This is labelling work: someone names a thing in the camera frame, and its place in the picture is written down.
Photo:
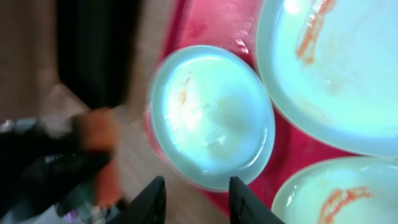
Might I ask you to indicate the green and orange sponge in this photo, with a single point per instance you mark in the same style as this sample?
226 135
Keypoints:
99 132

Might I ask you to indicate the black rectangular water tray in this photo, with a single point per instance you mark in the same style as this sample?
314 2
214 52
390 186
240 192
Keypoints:
94 48

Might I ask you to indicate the light blue plate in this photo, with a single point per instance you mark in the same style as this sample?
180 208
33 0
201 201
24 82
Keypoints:
347 190
330 67
211 116

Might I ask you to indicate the red plastic serving tray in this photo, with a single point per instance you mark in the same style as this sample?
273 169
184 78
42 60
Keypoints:
231 25

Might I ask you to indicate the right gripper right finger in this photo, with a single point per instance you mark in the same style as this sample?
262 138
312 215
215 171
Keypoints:
245 207

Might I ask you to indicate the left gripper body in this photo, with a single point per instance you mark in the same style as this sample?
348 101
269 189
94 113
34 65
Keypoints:
39 171

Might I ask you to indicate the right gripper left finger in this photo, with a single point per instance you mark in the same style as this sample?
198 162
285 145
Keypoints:
148 207

